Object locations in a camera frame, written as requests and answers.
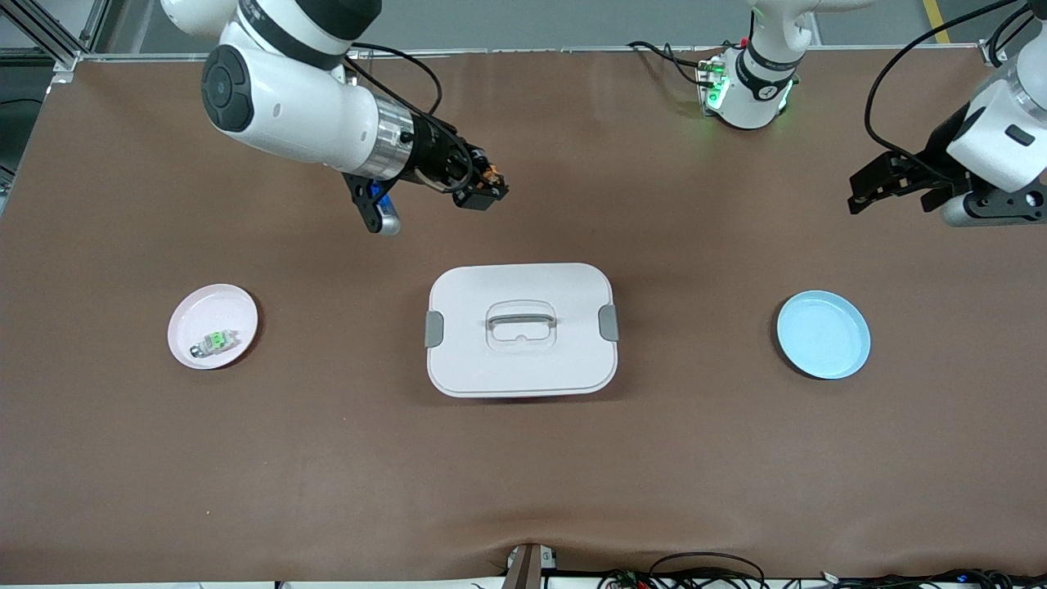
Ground white lidded box grey latches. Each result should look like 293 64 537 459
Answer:
425 262 620 399

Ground light blue round plate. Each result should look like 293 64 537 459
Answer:
776 290 872 380

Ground pink round plate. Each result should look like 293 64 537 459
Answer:
168 283 259 371

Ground brown table mat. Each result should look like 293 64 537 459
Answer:
0 45 1047 586

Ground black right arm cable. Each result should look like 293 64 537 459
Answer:
350 41 477 196

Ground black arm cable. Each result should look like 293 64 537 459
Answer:
350 41 477 196
865 0 1023 171

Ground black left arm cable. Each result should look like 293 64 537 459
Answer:
865 0 1023 171

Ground black left base cable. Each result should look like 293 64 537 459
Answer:
627 39 712 89

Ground green clear switch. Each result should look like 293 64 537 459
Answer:
190 329 240 361

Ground metal table edge bracket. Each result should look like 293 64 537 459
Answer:
503 543 559 589

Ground black cable bundle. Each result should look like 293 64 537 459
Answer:
818 569 1047 589

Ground black looped cable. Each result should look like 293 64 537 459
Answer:
597 552 770 589

